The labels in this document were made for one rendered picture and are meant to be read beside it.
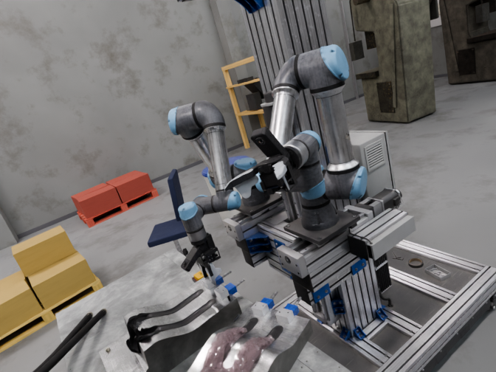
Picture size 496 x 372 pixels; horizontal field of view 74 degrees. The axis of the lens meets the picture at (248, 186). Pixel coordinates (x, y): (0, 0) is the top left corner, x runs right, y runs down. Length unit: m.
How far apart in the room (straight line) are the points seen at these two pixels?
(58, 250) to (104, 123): 3.84
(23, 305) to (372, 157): 3.30
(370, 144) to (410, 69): 5.08
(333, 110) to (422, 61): 5.78
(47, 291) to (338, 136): 3.25
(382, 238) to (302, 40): 0.85
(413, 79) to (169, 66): 4.88
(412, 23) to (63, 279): 6.27
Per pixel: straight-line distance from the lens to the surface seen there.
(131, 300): 1.84
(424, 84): 6.95
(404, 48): 6.61
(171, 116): 1.48
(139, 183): 6.36
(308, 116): 1.47
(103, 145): 7.41
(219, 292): 1.37
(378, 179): 1.75
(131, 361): 1.39
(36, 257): 4.10
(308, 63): 1.14
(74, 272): 3.84
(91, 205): 6.21
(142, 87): 7.60
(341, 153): 1.19
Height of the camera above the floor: 1.68
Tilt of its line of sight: 18 degrees down
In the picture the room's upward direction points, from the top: 17 degrees counter-clockwise
